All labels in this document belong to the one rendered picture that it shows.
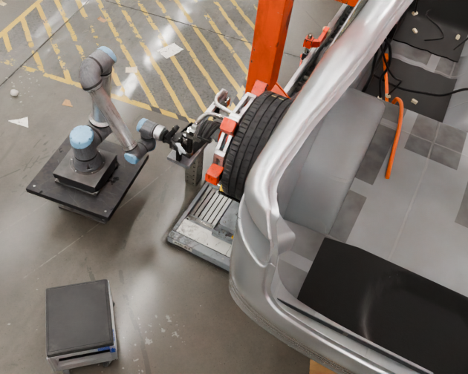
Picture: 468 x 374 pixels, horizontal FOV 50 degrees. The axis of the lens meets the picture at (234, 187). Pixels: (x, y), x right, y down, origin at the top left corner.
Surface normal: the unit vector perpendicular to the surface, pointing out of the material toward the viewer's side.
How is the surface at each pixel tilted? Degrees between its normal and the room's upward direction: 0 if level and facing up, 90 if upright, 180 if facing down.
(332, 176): 50
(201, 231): 0
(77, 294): 0
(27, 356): 0
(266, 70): 90
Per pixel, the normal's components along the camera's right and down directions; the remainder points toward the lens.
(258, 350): 0.10, -0.62
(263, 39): -0.44, 0.67
